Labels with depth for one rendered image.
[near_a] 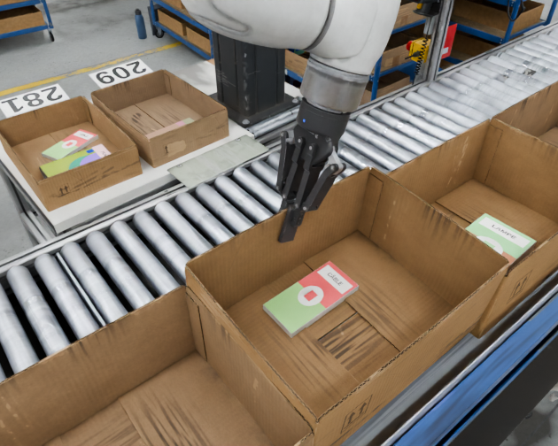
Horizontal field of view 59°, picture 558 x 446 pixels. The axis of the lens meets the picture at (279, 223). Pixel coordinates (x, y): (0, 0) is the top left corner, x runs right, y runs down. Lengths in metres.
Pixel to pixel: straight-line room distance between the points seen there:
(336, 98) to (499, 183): 0.65
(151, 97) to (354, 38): 1.30
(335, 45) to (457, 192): 0.66
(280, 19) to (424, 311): 0.55
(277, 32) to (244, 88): 1.06
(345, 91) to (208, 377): 0.49
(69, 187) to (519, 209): 1.12
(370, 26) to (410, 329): 0.49
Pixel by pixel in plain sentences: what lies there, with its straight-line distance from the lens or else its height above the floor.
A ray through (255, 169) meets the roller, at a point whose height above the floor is 0.74.
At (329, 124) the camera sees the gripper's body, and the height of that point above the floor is 1.25.
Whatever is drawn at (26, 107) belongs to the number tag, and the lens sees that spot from 1.76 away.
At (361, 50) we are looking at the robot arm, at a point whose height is 1.35.
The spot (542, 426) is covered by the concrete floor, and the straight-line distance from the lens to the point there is 1.99.
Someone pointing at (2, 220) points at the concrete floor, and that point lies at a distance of 2.79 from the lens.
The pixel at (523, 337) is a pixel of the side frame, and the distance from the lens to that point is 0.95.
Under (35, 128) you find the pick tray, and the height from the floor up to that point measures 0.79.
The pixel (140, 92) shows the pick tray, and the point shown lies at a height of 0.79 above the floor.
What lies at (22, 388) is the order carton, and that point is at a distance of 0.75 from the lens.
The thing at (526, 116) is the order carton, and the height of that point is 0.99.
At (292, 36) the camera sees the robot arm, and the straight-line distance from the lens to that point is 0.63.
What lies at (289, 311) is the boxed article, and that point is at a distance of 0.85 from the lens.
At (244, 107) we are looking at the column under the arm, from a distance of 1.71.
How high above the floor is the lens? 1.61
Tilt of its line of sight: 42 degrees down
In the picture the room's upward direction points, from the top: straight up
